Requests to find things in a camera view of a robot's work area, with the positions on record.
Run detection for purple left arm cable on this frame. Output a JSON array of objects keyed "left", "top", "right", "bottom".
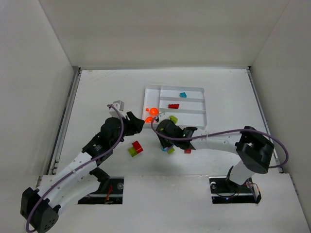
[{"left": 25, "top": 104, "right": 125, "bottom": 233}]

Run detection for green curved lego brick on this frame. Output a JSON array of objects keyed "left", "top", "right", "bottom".
[{"left": 169, "top": 115, "right": 178, "bottom": 124}]

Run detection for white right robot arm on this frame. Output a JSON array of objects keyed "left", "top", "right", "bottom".
[{"left": 152, "top": 119, "right": 275, "bottom": 185}]

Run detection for colorful monster lego figure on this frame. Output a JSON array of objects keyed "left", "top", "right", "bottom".
[{"left": 162, "top": 146, "right": 175, "bottom": 154}]

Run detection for red and green lego block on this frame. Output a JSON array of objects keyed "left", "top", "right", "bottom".
[{"left": 128, "top": 141, "right": 143, "bottom": 157}]

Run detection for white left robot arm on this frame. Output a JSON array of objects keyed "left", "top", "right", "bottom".
[{"left": 20, "top": 110, "right": 144, "bottom": 233}]

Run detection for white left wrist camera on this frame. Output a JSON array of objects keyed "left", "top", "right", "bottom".
[{"left": 107, "top": 100, "right": 124, "bottom": 118}]

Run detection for orange dome lego piece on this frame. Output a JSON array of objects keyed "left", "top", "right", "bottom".
[{"left": 145, "top": 116, "right": 153, "bottom": 123}]

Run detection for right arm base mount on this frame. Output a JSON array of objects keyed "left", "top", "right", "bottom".
[{"left": 209, "top": 167, "right": 262, "bottom": 204}]

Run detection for red 2x4 lego brick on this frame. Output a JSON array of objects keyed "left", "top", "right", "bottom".
[{"left": 168, "top": 103, "right": 179, "bottom": 109}]

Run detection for cyan small lego brick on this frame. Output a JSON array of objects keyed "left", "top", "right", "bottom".
[{"left": 179, "top": 92, "right": 187, "bottom": 98}]

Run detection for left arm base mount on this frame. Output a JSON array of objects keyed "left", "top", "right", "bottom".
[{"left": 77, "top": 168, "right": 124, "bottom": 205}]

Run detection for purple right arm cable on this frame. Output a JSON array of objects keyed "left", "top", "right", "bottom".
[{"left": 151, "top": 116, "right": 289, "bottom": 168}]

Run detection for orange curved lego piece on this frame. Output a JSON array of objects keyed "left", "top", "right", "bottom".
[{"left": 149, "top": 107, "right": 159, "bottom": 116}]

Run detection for white divided sorting tray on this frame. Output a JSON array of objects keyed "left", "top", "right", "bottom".
[{"left": 142, "top": 84, "right": 207, "bottom": 129}]

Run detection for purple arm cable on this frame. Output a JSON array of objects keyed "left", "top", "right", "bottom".
[
  {"left": 151, "top": 116, "right": 289, "bottom": 168},
  {"left": 25, "top": 104, "right": 125, "bottom": 233}
]

